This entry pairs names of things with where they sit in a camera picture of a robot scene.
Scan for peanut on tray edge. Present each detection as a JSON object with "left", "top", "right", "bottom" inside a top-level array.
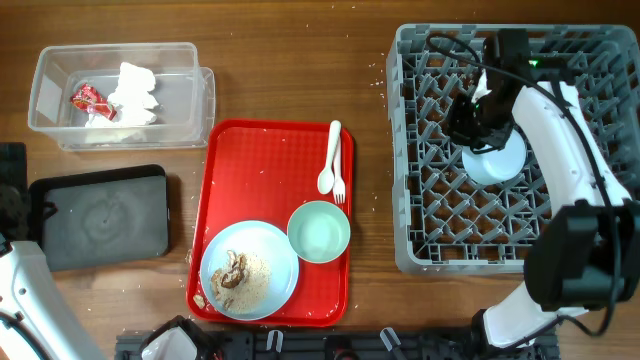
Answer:
[{"left": 193, "top": 294, "right": 206, "bottom": 309}]

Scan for black plastic tray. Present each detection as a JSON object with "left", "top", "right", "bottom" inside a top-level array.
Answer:
[{"left": 29, "top": 164, "right": 170, "bottom": 272}]

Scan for rice and food scraps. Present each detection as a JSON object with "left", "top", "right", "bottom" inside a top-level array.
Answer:
[{"left": 210, "top": 250, "right": 271, "bottom": 314}]

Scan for white plastic spoon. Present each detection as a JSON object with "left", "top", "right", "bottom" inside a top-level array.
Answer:
[{"left": 317, "top": 120, "right": 342, "bottom": 195}]

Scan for red candy wrapper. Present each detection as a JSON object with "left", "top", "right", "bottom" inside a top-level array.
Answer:
[{"left": 70, "top": 83, "right": 117, "bottom": 121}]

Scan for red serving tray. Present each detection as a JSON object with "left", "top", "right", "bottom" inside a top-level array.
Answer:
[{"left": 186, "top": 119, "right": 350, "bottom": 327}]

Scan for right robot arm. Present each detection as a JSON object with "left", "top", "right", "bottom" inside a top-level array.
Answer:
[{"left": 446, "top": 29, "right": 639, "bottom": 357}]

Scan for grey dishwasher rack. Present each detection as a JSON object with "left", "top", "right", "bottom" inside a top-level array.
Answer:
[{"left": 386, "top": 23, "right": 639, "bottom": 275}]

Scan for white plastic fork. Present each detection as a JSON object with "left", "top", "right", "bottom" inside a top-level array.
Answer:
[{"left": 332, "top": 140, "right": 346, "bottom": 204}]

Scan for small light blue saucer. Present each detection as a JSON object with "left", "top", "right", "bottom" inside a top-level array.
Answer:
[{"left": 462, "top": 130, "right": 527, "bottom": 185}]

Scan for white napkin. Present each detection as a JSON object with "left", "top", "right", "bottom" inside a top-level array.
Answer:
[{"left": 85, "top": 62, "right": 159, "bottom": 144}]

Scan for mint green bowl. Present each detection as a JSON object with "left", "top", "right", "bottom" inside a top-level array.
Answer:
[{"left": 287, "top": 201, "right": 351, "bottom": 264}]

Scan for clear plastic waste bin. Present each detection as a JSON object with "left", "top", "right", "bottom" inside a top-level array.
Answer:
[{"left": 28, "top": 42, "right": 216, "bottom": 151}]

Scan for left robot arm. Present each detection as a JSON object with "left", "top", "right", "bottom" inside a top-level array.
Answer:
[{"left": 1, "top": 142, "right": 104, "bottom": 360}]

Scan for large light blue plate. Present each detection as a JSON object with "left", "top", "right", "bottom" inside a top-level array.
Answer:
[{"left": 199, "top": 221, "right": 300, "bottom": 322}]

